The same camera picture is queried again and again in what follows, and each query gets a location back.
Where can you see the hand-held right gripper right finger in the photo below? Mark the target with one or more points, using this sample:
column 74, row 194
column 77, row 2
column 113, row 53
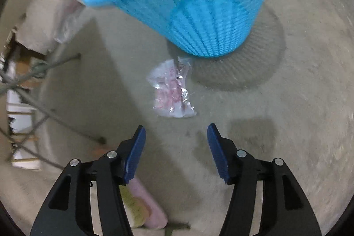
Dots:
column 218, row 153

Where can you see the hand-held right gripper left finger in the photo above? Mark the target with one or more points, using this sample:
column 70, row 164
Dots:
column 135, row 153

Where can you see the pink white plastic wrapper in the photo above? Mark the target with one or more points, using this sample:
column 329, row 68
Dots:
column 171, row 86

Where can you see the blue mesh wastebasket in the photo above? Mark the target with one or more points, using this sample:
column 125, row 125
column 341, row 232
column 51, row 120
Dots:
column 210, row 17

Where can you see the grey metal folding rack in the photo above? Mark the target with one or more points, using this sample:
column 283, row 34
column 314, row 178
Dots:
column 101, row 139

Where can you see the white foam box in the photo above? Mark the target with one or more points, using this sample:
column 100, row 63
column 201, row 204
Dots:
column 20, row 103

